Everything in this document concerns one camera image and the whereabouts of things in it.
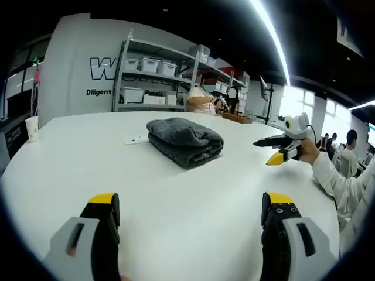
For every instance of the person's right hand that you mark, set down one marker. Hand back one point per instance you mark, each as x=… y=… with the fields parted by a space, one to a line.
x=309 y=150

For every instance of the black cabinet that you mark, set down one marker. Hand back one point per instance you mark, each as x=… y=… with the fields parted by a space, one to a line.
x=13 y=137

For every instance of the person's white clothing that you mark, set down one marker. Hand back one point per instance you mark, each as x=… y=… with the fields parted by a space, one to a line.
x=360 y=210

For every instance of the white paper cup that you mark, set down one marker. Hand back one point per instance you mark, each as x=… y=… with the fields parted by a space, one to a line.
x=31 y=130

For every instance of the grey towel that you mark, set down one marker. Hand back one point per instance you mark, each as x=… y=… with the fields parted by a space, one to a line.
x=181 y=140

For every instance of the grey metal shelving unit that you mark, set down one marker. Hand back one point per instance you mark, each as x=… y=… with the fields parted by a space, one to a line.
x=123 y=76

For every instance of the group of white storage boxes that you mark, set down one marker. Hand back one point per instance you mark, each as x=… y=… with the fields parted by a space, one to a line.
x=150 y=65

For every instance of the ceiling light strip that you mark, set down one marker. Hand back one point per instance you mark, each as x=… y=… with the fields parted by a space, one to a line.
x=276 y=44

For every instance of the wooden tray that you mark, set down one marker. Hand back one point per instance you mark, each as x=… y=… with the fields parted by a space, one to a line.
x=238 y=118

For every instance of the ceiling air vent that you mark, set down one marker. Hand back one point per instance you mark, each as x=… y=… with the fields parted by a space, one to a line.
x=350 y=36

